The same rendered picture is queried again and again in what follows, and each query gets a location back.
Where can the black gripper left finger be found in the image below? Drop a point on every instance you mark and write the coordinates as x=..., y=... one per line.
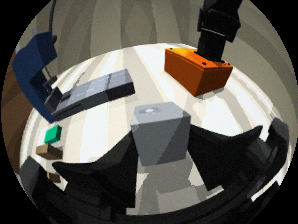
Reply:
x=114, y=173

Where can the blue arbor press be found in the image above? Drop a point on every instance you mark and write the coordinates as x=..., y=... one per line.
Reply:
x=51, y=103

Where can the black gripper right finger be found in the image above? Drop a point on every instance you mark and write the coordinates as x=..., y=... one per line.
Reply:
x=215, y=154

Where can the green flat block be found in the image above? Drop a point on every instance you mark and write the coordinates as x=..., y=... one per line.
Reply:
x=53, y=135

